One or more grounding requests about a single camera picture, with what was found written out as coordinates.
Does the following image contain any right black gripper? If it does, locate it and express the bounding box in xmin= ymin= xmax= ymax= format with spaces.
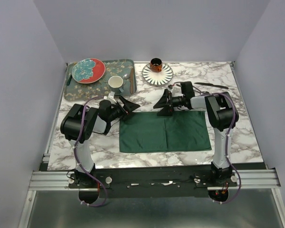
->
xmin=153 ymin=89 xmax=185 ymax=117

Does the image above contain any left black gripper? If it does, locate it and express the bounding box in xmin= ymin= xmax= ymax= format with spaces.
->
xmin=108 ymin=95 xmax=139 ymax=122

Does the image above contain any dark green cloth napkin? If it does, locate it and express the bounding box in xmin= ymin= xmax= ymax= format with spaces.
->
xmin=119 ymin=111 xmax=211 ymax=153

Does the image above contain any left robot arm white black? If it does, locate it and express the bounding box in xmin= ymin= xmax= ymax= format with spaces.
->
xmin=60 ymin=95 xmax=140 ymax=188

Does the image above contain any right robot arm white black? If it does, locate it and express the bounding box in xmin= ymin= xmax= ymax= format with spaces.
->
xmin=153 ymin=81 xmax=239 ymax=186

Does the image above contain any white striped saucer plate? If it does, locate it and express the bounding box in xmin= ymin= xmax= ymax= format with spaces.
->
xmin=142 ymin=63 xmax=174 ymax=86

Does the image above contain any silver spoon on tray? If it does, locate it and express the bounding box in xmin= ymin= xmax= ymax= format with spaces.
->
xmin=122 ymin=74 xmax=130 ymax=80

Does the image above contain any brown wooden knife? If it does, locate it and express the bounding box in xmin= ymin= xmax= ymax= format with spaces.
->
xmin=130 ymin=68 xmax=135 ymax=94

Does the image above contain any floral teal serving tray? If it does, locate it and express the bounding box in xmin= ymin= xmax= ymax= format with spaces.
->
xmin=63 ymin=59 xmax=137 ymax=101

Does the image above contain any brown glazed cup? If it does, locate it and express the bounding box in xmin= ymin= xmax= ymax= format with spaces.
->
xmin=150 ymin=58 xmax=162 ymax=72

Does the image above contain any red and teal plate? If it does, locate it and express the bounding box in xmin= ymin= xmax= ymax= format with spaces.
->
xmin=71 ymin=58 xmax=106 ymax=84

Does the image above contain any black knife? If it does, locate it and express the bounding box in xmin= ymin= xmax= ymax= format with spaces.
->
xmin=194 ymin=82 xmax=229 ymax=89

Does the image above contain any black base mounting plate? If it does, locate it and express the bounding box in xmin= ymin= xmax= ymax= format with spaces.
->
xmin=67 ymin=165 xmax=237 ymax=199

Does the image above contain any cream mug with teal handle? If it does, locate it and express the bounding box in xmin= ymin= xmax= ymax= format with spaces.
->
xmin=108 ymin=76 xmax=124 ymax=96

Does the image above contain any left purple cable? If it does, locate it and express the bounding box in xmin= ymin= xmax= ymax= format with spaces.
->
xmin=73 ymin=95 xmax=109 ymax=208

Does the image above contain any green handled utensil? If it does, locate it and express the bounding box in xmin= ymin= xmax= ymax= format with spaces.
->
xmin=66 ymin=74 xmax=72 ymax=86

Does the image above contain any aluminium frame rail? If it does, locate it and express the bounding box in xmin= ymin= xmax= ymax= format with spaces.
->
xmin=19 ymin=169 xmax=285 ymax=228

